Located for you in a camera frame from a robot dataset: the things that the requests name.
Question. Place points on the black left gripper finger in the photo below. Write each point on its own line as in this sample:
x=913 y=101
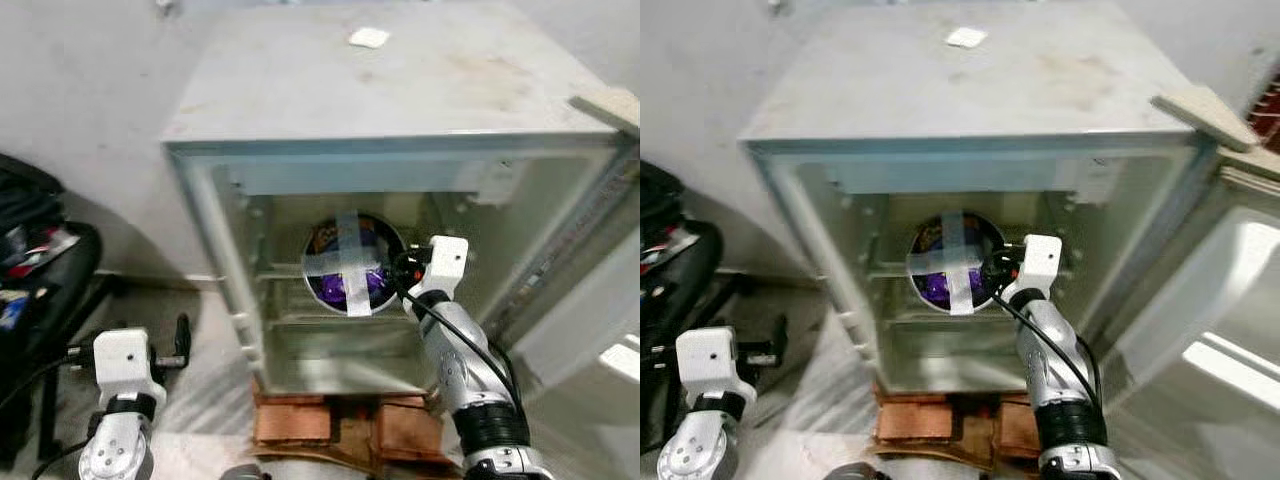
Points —
x=184 y=338
x=779 y=338

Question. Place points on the taped purple bowl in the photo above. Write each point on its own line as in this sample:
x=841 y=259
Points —
x=935 y=285
x=335 y=285

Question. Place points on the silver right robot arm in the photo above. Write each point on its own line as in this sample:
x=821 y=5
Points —
x=1050 y=370
x=465 y=375

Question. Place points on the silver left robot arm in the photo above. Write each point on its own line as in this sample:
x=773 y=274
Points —
x=695 y=445
x=115 y=445

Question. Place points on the white small fridge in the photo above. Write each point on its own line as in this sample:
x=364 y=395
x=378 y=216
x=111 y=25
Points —
x=980 y=85
x=400 y=80

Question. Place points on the white fridge door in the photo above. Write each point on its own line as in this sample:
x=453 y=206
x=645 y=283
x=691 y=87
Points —
x=1200 y=330

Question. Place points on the red brick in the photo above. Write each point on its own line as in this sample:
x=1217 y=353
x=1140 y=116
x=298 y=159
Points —
x=1018 y=425
x=915 y=418
x=410 y=430
x=292 y=420

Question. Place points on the black bag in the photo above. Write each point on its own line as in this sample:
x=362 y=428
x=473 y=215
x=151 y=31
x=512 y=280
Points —
x=25 y=190
x=655 y=195

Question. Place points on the small white pad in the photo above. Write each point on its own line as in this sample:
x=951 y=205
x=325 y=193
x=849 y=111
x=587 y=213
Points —
x=368 y=38
x=966 y=38

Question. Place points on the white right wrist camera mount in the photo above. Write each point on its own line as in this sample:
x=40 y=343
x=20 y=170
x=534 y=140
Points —
x=445 y=262
x=1040 y=262

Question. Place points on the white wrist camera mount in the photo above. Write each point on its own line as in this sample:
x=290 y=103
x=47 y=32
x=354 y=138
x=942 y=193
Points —
x=1040 y=262
x=712 y=365
x=125 y=365
x=445 y=262

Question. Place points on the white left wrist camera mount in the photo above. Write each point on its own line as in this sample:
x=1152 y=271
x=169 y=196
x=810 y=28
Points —
x=712 y=365
x=125 y=365

